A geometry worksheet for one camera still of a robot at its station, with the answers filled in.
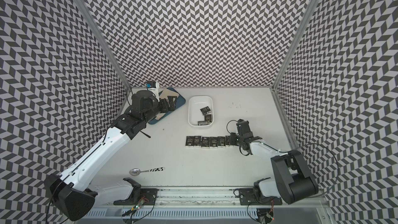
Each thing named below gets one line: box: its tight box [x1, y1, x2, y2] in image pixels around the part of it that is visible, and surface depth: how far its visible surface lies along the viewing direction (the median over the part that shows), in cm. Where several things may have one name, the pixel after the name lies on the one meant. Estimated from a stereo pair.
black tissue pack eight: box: [197, 120, 210, 126], surface depth 98 cm
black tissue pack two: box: [193, 135, 202, 148], surface depth 91 cm
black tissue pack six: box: [225, 135, 231, 146], surface depth 91 cm
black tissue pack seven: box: [199, 106, 211, 116], surface depth 105 cm
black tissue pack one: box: [185, 135, 195, 148], surface depth 91 cm
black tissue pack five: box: [217, 135, 226, 147], surface depth 91 cm
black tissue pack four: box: [209, 136, 219, 147], surface depth 91 cm
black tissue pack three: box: [200, 136, 210, 149], surface depth 91 cm
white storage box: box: [187, 95, 215, 128], surface depth 106 cm
